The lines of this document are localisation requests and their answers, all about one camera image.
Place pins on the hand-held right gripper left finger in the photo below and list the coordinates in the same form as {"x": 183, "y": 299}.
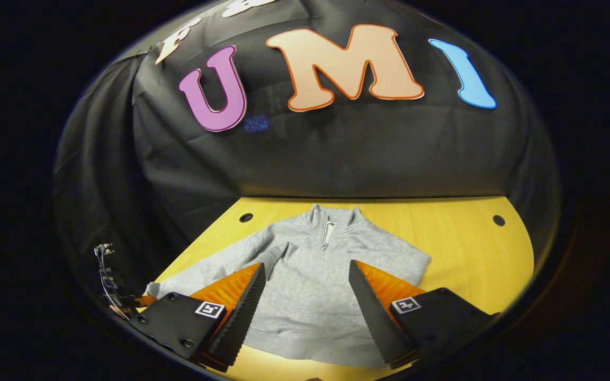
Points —
{"x": 239, "y": 328}

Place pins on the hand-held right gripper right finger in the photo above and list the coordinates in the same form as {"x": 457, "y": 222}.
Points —
{"x": 379, "y": 328}

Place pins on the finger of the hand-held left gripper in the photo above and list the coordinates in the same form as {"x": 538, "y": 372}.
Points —
{"x": 145, "y": 301}

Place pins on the grey zip-neck sweatshirt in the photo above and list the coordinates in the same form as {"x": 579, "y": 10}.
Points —
{"x": 310, "y": 286}

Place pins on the black backdrop cloth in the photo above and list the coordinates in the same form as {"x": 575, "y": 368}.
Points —
{"x": 337, "y": 153}

